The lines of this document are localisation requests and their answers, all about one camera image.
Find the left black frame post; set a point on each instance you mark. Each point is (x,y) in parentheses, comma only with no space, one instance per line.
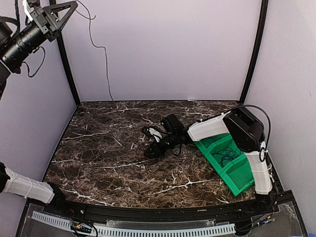
(67,69)

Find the green bin near compartment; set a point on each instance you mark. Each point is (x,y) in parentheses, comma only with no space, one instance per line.
(238,176)

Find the white slotted cable duct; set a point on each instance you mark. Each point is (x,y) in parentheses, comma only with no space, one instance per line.
(136,229)

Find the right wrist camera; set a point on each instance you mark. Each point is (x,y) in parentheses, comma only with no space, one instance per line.
(152,132)

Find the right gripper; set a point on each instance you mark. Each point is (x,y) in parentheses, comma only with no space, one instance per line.
(156,149)

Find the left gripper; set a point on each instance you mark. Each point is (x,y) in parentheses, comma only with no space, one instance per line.
(55,24)

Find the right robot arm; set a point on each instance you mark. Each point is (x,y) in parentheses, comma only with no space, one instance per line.
(245,129)

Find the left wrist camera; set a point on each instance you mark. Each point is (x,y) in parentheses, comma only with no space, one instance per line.
(29,6)

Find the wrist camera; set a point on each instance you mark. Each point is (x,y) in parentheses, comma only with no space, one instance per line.
(29,6)
(152,132)

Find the black front rail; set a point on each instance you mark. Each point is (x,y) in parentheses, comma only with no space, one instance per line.
(234,212)

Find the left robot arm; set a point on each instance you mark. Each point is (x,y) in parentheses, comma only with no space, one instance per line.
(16,44)

